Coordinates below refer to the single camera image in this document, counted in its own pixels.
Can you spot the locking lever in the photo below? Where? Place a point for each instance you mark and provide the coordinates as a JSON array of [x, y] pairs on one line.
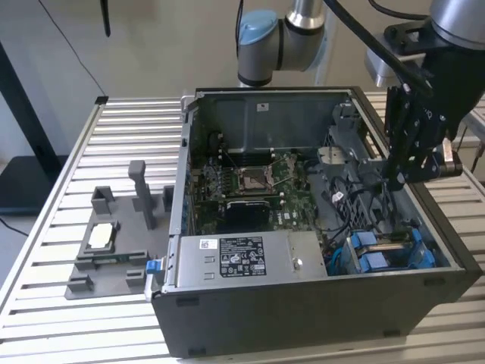
[[232, 158]]

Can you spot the black monitor stand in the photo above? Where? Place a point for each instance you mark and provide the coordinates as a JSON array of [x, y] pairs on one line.
[[22, 113]]

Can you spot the silver power supply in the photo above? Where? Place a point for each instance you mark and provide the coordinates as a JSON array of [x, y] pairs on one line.
[[276, 261]]

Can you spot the green RAM stick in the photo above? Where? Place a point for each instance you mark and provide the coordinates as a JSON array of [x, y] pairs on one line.
[[113, 259]]

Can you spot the green motherboard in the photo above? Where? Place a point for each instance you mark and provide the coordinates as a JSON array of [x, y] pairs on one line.
[[299, 204]]

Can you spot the silver CPU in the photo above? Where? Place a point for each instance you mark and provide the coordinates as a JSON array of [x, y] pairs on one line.
[[101, 235]]

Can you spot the grey parts rack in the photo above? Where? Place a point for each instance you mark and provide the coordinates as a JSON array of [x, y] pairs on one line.
[[125, 237]]

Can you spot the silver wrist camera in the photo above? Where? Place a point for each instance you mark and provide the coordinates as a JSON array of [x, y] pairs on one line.
[[382, 68]]

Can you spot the black table corner cap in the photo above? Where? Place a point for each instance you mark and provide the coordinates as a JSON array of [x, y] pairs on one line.
[[101, 100]]

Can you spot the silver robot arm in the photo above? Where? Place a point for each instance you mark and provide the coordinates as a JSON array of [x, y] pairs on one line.
[[261, 53]]

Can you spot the black open PC case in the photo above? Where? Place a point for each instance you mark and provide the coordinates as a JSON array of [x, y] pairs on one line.
[[265, 322]]

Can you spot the silver metal bracket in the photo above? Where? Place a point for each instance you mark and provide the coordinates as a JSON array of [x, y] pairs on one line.
[[331, 154]]

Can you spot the black rod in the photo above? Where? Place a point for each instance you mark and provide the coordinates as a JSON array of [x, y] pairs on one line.
[[105, 19]]

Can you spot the blue case latch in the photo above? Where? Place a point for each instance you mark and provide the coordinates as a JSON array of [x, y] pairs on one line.
[[153, 265]]

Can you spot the CPU socket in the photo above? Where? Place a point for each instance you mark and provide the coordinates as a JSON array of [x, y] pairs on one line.
[[252, 180]]

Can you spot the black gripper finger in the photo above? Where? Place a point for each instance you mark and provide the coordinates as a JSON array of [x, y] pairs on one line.
[[426, 167], [394, 151]]

